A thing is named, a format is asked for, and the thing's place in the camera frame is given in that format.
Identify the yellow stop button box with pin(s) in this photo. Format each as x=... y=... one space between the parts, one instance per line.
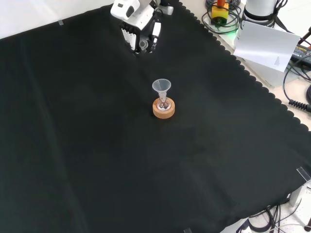
x=219 y=15

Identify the pale folded board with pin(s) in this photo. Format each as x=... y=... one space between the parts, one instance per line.
x=264 y=46

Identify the clear plastic funnel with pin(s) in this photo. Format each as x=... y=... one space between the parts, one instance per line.
x=161 y=88

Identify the black table cloth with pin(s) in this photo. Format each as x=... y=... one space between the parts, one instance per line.
x=121 y=136

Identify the black power adapter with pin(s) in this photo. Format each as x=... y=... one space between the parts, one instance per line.
x=302 y=53

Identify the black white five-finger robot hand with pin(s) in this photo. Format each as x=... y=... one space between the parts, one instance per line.
x=136 y=21

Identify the clear round-bottom flask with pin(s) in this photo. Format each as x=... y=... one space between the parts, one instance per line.
x=163 y=104

